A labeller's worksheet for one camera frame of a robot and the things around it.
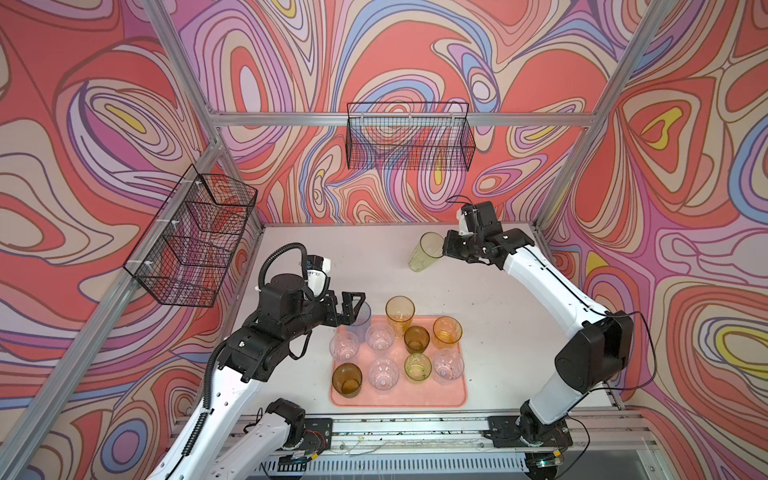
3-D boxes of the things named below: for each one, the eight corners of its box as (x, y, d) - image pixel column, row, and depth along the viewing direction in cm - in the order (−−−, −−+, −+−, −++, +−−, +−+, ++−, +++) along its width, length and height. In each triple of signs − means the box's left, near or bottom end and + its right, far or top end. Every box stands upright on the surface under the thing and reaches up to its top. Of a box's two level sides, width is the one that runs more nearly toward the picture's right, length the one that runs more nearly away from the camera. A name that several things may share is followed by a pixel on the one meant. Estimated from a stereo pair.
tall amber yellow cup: (382, 334, 91) (381, 313, 81) (390, 313, 95) (391, 291, 85) (405, 342, 89) (408, 323, 79) (413, 321, 94) (416, 300, 84)
